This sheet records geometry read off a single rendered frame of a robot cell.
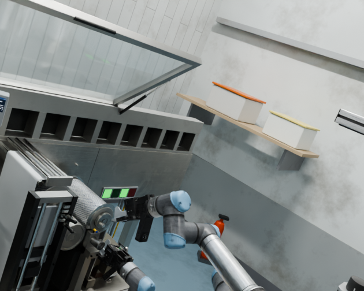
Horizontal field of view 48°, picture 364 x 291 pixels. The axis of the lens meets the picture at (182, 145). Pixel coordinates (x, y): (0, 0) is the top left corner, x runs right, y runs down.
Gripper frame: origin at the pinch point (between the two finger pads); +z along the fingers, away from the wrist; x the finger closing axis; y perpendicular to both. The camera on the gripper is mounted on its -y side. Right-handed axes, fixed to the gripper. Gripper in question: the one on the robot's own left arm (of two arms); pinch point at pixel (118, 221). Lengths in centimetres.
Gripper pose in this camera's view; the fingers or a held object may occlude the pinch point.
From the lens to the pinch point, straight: 164.9
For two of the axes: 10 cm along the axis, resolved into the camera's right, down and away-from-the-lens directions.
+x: -6.3, -0.9, -7.7
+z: -7.6, 2.6, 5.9
